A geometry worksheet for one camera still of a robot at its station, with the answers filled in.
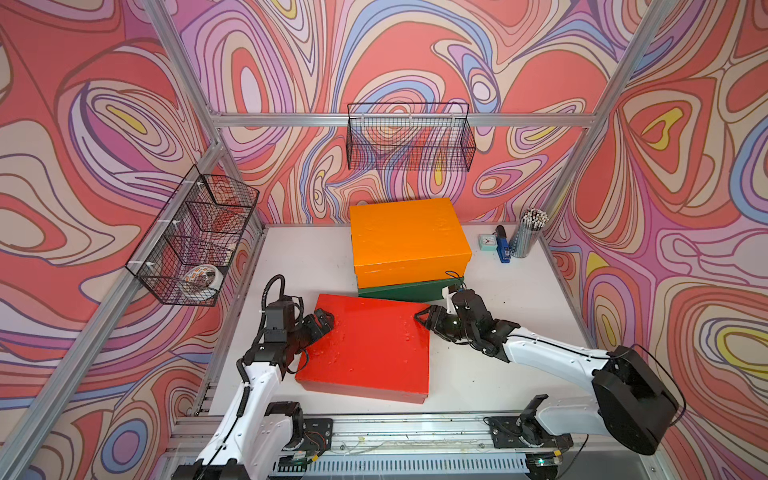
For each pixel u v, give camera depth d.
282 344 0.63
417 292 0.87
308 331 0.73
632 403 0.42
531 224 0.97
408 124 0.88
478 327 0.65
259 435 0.56
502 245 1.10
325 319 0.76
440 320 0.74
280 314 0.63
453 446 0.73
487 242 1.11
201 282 0.69
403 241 0.88
